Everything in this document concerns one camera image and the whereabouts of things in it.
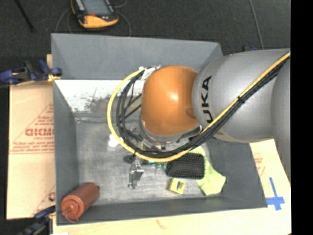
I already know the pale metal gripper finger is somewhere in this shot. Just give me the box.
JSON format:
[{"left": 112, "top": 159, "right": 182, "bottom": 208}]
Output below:
[
  {"left": 128, "top": 164, "right": 137, "bottom": 189},
  {"left": 135, "top": 162, "right": 145, "bottom": 182}
]

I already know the small yellow and black packet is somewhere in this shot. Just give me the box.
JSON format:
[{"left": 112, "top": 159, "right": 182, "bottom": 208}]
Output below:
[{"left": 166, "top": 178, "right": 186, "bottom": 195}]

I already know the grey metal bin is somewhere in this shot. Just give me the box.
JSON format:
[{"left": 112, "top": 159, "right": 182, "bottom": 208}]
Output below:
[{"left": 50, "top": 33, "right": 268, "bottom": 225}]

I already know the red-brown plastic bottle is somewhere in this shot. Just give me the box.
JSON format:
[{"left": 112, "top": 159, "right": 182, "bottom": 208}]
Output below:
[{"left": 60, "top": 182, "right": 100, "bottom": 224}]

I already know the yellow-green cloth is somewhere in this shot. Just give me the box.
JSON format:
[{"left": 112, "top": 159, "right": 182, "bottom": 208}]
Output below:
[{"left": 195, "top": 145, "right": 227, "bottom": 196}]

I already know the small white object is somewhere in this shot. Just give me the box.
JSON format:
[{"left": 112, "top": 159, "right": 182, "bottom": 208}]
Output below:
[{"left": 108, "top": 134, "right": 120, "bottom": 148}]

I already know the black bristle brush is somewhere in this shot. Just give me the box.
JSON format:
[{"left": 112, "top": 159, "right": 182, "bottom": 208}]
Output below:
[{"left": 165, "top": 152, "right": 205, "bottom": 180}]

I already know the brown cardboard board, red print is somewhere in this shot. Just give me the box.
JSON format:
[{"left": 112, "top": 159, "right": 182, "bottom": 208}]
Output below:
[{"left": 6, "top": 54, "right": 56, "bottom": 220}]

